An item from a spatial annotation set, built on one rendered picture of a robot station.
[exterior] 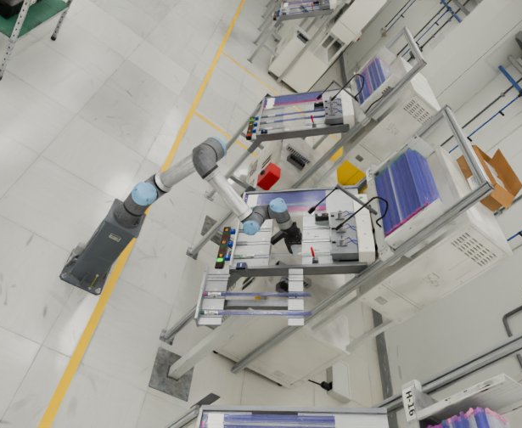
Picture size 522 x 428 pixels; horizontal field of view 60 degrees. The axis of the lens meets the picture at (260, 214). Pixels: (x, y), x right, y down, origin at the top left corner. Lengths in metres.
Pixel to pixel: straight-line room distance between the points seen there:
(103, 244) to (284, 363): 1.33
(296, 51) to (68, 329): 5.07
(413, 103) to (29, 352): 2.85
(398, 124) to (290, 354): 1.82
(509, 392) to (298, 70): 5.72
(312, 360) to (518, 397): 1.54
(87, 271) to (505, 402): 2.11
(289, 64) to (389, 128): 3.43
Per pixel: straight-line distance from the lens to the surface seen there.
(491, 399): 1.69
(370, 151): 3.65
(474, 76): 5.48
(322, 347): 2.88
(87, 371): 2.64
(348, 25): 6.65
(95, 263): 2.71
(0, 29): 3.68
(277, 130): 3.61
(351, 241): 2.41
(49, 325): 2.68
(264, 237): 2.58
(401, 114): 3.54
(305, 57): 6.75
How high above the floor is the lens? 2.28
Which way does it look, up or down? 33 degrees down
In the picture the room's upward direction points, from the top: 45 degrees clockwise
